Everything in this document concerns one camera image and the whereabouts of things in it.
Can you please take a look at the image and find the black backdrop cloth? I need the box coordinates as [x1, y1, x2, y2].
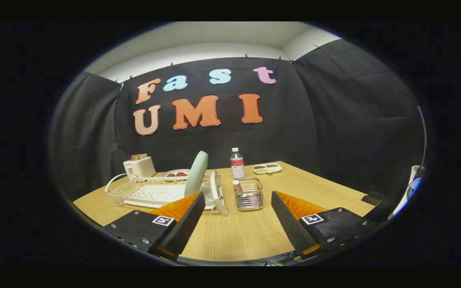
[50, 38, 427, 208]

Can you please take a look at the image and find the white divided condiment tray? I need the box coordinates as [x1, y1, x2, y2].
[253, 162, 283, 175]

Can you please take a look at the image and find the pale green plate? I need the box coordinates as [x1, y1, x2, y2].
[184, 151, 209, 197]

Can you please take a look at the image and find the white wire dish rack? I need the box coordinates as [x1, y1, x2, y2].
[105, 170, 228, 216]

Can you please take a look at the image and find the metal wire basket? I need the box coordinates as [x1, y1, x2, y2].
[233, 178, 263, 211]

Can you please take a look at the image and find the clear plastic water bottle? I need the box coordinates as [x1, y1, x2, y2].
[230, 148, 245, 179]

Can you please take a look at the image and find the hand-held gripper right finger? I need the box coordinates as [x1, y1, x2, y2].
[271, 191, 380, 260]

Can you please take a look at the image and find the white toaster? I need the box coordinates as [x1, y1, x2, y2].
[123, 156, 156, 180]

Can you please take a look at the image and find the white plate with meat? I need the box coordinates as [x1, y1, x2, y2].
[162, 169, 191, 180]

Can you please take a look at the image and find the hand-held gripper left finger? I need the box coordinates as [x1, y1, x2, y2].
[103, 192, 206, 260]

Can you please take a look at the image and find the black notched clamp block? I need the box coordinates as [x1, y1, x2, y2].
[361, 192, 383, 206]

